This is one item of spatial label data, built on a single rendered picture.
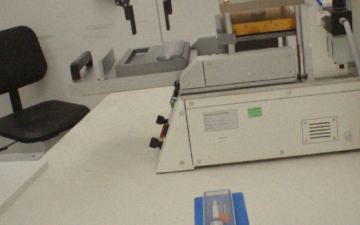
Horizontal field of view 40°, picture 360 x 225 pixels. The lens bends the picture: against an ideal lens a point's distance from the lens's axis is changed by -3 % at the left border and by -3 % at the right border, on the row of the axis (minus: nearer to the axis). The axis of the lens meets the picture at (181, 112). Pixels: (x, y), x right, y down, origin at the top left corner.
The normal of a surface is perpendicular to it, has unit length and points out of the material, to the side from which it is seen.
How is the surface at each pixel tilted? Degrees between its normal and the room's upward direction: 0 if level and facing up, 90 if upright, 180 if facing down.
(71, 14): 90
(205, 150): 90
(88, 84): 90
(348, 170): 0
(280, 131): 90
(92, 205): 0
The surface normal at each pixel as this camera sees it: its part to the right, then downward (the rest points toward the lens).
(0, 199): -0.13, -0.94
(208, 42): -0.05, 0.32
